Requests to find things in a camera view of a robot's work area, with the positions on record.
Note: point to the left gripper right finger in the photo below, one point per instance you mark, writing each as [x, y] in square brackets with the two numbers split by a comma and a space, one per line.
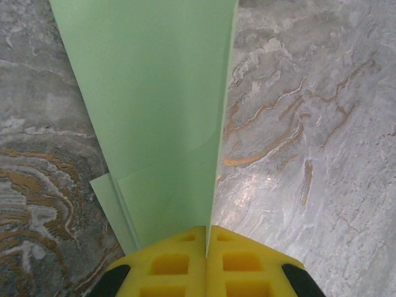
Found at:
[247, 266]

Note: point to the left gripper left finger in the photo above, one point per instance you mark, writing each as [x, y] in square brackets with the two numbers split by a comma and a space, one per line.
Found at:
[173, 266]

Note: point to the light green paper sheet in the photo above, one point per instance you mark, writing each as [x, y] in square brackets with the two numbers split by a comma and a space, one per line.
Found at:
[148, 108]

